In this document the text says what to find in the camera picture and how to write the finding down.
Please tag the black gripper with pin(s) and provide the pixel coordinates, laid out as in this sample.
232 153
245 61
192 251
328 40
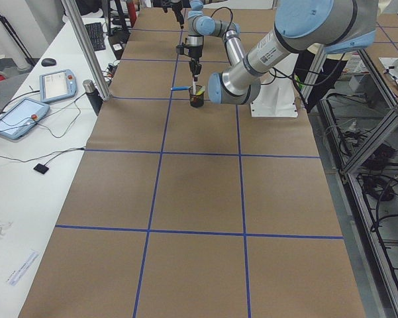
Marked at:
195 53

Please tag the red capped white marker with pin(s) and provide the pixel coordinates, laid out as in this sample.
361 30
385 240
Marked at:
194 85

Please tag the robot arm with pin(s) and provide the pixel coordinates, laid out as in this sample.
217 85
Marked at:
199 25
339 26

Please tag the yellow highlighter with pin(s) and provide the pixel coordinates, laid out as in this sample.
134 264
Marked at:
201 90

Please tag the black mesh pen cup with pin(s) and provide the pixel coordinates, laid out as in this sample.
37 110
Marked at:
196 100

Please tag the dark water bottle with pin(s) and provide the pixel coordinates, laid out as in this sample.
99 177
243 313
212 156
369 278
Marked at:
93 95

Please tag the black keyboard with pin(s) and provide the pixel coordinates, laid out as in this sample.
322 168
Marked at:
96 36

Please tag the upper teach pendant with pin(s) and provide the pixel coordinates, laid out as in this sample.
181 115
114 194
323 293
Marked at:
57 86

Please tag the teach pendant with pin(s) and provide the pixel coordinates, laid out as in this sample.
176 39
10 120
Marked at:
57 86
21 118

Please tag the black computer mouse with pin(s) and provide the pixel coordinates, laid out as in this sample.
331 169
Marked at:
47 62

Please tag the lower teach pendant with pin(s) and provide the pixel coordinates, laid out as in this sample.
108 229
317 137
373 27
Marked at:
21 118

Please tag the small black square pad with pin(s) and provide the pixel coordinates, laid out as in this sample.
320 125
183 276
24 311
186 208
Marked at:
41 168

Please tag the white paper label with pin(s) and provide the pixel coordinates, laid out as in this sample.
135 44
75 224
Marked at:
17 274

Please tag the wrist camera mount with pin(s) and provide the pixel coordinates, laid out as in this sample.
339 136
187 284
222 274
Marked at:
182 49

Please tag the white camera stand base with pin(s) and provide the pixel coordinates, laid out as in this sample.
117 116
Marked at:
277 93

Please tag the aluminium frame post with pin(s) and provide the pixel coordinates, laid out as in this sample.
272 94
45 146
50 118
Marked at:
81 34

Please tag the aluminium side frame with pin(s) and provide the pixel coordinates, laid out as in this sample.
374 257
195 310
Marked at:
360 119

